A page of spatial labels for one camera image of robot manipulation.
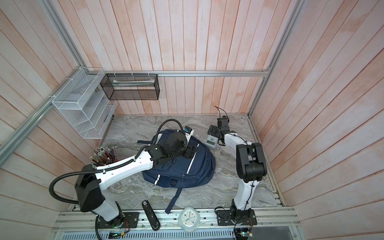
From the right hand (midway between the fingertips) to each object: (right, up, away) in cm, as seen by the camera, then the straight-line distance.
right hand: (215, 129), depth 101 cm
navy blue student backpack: (-23, -24, -22) cm, 39 cm away
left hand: (-17, -10, -24) cm, 31 cm away
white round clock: (-18, -44, -30) cm, 56 cm away
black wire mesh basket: (-60, +31, +4) cm, 68 cm away
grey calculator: (-3, -8, +2) cm, 9 cm away
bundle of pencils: (-65, -14, -22) cm, 70 cm away
